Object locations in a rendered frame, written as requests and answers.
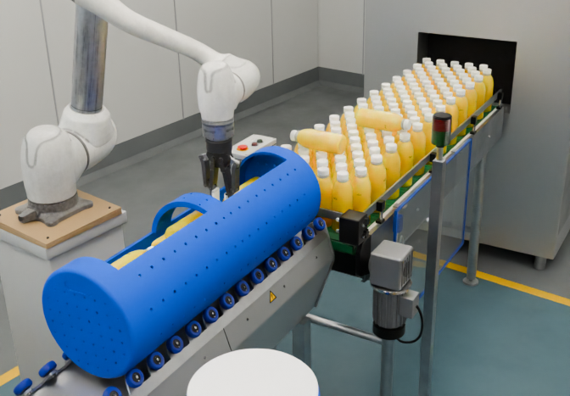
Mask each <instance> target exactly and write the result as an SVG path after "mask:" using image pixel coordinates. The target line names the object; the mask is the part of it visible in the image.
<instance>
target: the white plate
mask: <svg viewBox="0 0 570 396"><path fill-rule="evenodd" d="M187 396H318V383H317V380H316V376H315V375H314V373H313V371H312V370H311V369H310V368H309V366H307V365H306V364H305V363H304V362H302V361H301V360H299V359H297V358H295V357H293V356H292V355H290V354H285V353H283V352H280V351H276V350H271V349H242V350H237V351H233V352H230V353H227V354H223V355H221V356H218V357H216V358H214V359H213V360H211V361H209V362H208V363H206V364H205V365H203V366H202V367H201V368H200V369H199V370H198V371H197V372H196V373H195V374H194V375H193V377H192V379H191V381H190V383H189V385H188V388H187Z"/></svg>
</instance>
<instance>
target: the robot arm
mask: <svg viewBox="0 0 570 396"><path fill-rule="evenodd" d="M71 1H72V2H74V3H75V33H74V52H73V70H72V88H71V103H70V104H68V105H67V106H66V107H65V108H64V110H63V114H62V117H61V120H60V122H59V126H56V125H40V126H37V127H34V128H32V129H31V130H29V132H28V133H27V134H26V135H25V137H24V140H23V142H22V145H21V150H20V163H21V171H22V176H23V182H24V185H25V190H26V194H27V201H28V203H26V204H22V205H20V206H18V207H16V208H15V214H17V215H19V216H18V219H19V221H20V222H21V223H26V222H29V221H32V220H37V221H39V222H41V223H43V224H45V225H46V226H48V227H53V226H56V225H57V224H58V223H59V222H61V221H63V220H66V219H68V218H70V217H71V216H73V215H75V214H77V213H79V212H81V211H82V210H84V209H89V208H91V207H92V206H93V201H92V200H88V199H84V198H80V197H78V193H77V190H76V182H77V181H78V180H79V179H80V177H81V175H82V173H83V172H84V171H86V170H89V169H90V168H92V167H93V166H94V165H96V164H98V163H99V162H100V161H102V160H103V159H104V158H105V157H107V156H108V155H109V154H110V152H111V151H112V150H113V148H114V146H115V143H116V139H117V130H116V127H115V123H114V122H113V121H112V120H111V119H110V113H109V111H108V110H107V109H106V108H105V107H104V106H103V86H104V74H105V61H106V49H107V37H108V24H109V23H110V24H111V25H113V26H115V27H117V28H118V29H120V30H122V31H124V32H126V33H128V34H130V35H133V36H135V37H138V38H140V39H143V40H144V41H147V42H151V43H153V44H156V45H158V46H161V47H164V48H167V49H170V50H171V51H174V52H177V53H180V54H182V55H185V56H187V57H189V58H190V59H193V60H195V61H196V62H198V63H199V64H201V65H202V66H201V67H200V70H199V73H198V83H197V95H198V108H199V111H200V113H201V117H202V120H201V121H202V129H203V136H204V137H205V143H206V150H207V153H203V154H201V155H199V156H198V157H199V159H200V162H201V166H202V174H203V182H204V187H207V188H208V189H209V190H210V196H211V197H214V198H216V199H218V200H220V189H219V187H218V186H217V180H218V172H219V168H220V169H221V172H222V175H223V179H224V183H225V188H226V193H224V198H225V200H226V199H228V198H229V197H231V196H232V195H234V193H235V192H238V191H239V176H240V165H241V163H242V161H241V160H235V159H234V158H233V155H232V137H233V135H234V118H233V114H234V109H236V108H237V105H238V103H241V102H242V101H244V100H245V99H247V98H248V97H249V96H251V95H252V94H253V92H254V91H255V89H256V87H257V86H258V85H259V82H260V72H259V70H258V68H257V66H256V65H255V64H254V63H252V62H250V61H248V60H247V59H241V58H238V57H236V56H233V55H231V54H230V53H227V54H221V53H218V52H216V51H215V50H213V49H212V48H210V47H208V46H206V45H204V44H203V43H201V42H199V41H196V40H194V39H192V38H191V37H189V36H185V35H183V34H182V33H180V32H177V31H174V30H172V29H170V28H168V27H166V26H164V25H161V24H159V23H156V22H154V21H152V20H150V19H147V18H145V17H143V16H141V15H140V14H137V13H135V12H134V11H132V10H130V9H129V8H128V7H127V6H126V5H124V4H123V3H122V2H121V1H120V0H71ZM230 163H232V165H230ZM231 167H232V173H231Z"/></svg>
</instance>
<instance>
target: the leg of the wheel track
mask: <svg viewBox="0 0 570 396"><path fill-rule="evenodd" d="M292 336H293V357H295V358H297V359H299V360H301V361H302V362H304V363H305V364H306V365H307V366H309V368H310V369H311V341H310V318H309V317H306V316H305V317H304V318H303V319H302V320H301V321H300V322H299V323H298V324H297V325H296V326H295V327H294V328H293V329H292Z"/></svg>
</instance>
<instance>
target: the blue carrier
mask: <svg viewBox="0 0 570 396"><path fill-rule="evenodd" d="M255 176H258V177H259V179H257V180H256V181H254V182H252V183H251V184H249V185H247V186H246V187H245V188H243V189H242V190H240V191H239V192H237V193H235V194H234V195H232V196H231V197H229V198H228V199H226V200H225V201H223V202H222V200H223V198H224V193H226V188H225V186H224V187H222V188H221V189H220V200H218V199H216V198H214V197H211V196H210V195H207V194H204V193H200V192H190V193H186V194H184V195H181V196H180V197H179V198H176V199H175V200H173V201H171V202H170V203H168V204H167V205H165V206H164V207H162V208H161V209H160V210H159V212H158V213H157V215H156V216H155V217H154V222H153V225H152V231H151V232H150V233H149V234H147V235H146V236H144V237H142V238H140V239H139V240H137V241H136V242H134V243H133V244H131V245H130V246H128V247H126V248H124V249H123V250H121V251H120V252H119V253H117V254H115V255H113V256H112V257H110V258H109V259H106V260H105V261H103V260H100V259H96V258H93V257H80V258H77V259H74V260H72V261H71V262H69V263H68V264H66V265H64V266H62V267H61V268H59V269H57V270H56V271H55V272H53V273H52V274H51V275H50V276H49V277H48V279H47V280H46V282H45V284H44V287H43V290H42V309H43V314H44V316H45V320H46V322H47V326H48V328H49V330H50V332H51V333H52V335H53V338H54V339H55V341H56V343H57V344H58V346H59V347H60V348H61V349H62V350H63V351H64V353H65V354H66V355H67V356H68V357H69V358H70V359H71V360H72V361H73V362H74V363H75V364H76V365H78V366H79V367H80V368H81V369H83V370H84V371H86V372H88V373H90V374H92V375H94V376H99V377H102V378H117V377H120V376H123V375H125V374H126V373H127V372H128V371H129V370H131V369H132V368H133V367H134V366H136V365H137V364H138V363H139V362H141V361H142V360H143V359H145V358H146V357H147V356H148V355H149V354H151V353H152V352H153V351H155V350H156V349H157V348H158V347H159V346H160V345H161V344H162V343H164V342H165V341H166V340H168V339H169V338H170V337H171V336H173V335H174V334H175V333H176V332H178V331H179V330H180V329H181V328H183V327H184V326H185V325H186V324H187V323H188V322H189V321H191V320H192V319H193V318H194V317H196V316H197V315H198V314H199V313H201V312H202V311H203V310H205V309H206V308H207V307H208V306H210V305H211V304H212V303H213V302H215V301H216V300H217V299H218V298H219V297H220V296H221V295H222V294H224V293H225V292H226V291H228V290H229V289H230V288H231V287H233V286H234V285H235V284H236V283H238V282H239V281H240V280H241V279H243V278H244V277H245V276H246V275H248V273H249V272H250V271H252V270H253V269H254V268H256V267H257V266H258V265H259V264H261V263H262V262H263V261H264V260H266V259H267V258H268V257H270V256H271V255H272V254H273V253H275V252H276V251H277V250H278V249H279V248H280V247H281V246H282V245H284V244H285V243H286V242H288V241H289V240H290V239H291V238H292V237H294V236H295V235H296V234H298V233H299V232H300V231H301V230H303V229H304V228H305V227H306V226H308V225H309V224H310V223H311V222H312V221H313V220H314V219H315V217H316V215H317V213H318V211H319V208H320V204H321V190H320V186H319V182H318V180H317V178H316V175H315V173H314V171H313V170H312V169H311V167H310V166H309V165H308V163H307V162H306V161H305V160H304V159H303V158H302V157H300V156H299V155H298V154H296V153H295V152H294V151H292V150H290V149H287V148H283V147H278V146H269V147H264V148H261V149H259V150H257V151H255V152H254V153H252V154H250V155H249V156H247V157H246V158H245V159H243V160H242V163H241V165H240V176H239V186H240V185H242V184H243V183H245V182H246V181H248V180H249V179H251V178H252V177H255ZM176 207H186V208H189V209H187V210H185V211H183V212H182V213H180V214H179V215H177V216H176V217H174V218H173V219H171V217H172V215H173V212H174V210H175V209H176ZM195 210H197V211H198V212H200V213H202V214H203V215H201V216H200V217H198V218H197V219H196V220H194V221H192V222H191V223H189V224H188V225H186V226H184V227H183V228H182V229H181V230H179V231H177V232H176V233H174V234H172V235H171V236H169V237H167V238H166V239H165V240H164V241H162V242H161V243H159V244H157V245H155V246H154V247H152V248H151V249H150V250H148V251H147V252H145V253H144V254H142V255H140V256H139V257H137V258H135V259H134V260H133V261H131V262H130V263H128V264H127V265H125V266H123V267H122V268H120V269H119V270H117V269H116V268H115V267H113V266H112V265H111V264H112V263H113V262H115V261H116V260H118V259H120V258H121V257H123V256H124V255H126V254H128V253H130V252H131V251H134V250H138V249H142V250H144V249H147V248H149V247H151V245H152V242H153V241H154V240H156V239H157V238H159V237H161V236H163V235H164V234H165V231H166V229H167V228H168V227H169V226H171V225H173V224H174V223H176V222H178V221H179V220H181V219H182V218H184V217H185V216H187V215H189V214H191V213H192V212H193V211H195Z"/></svg>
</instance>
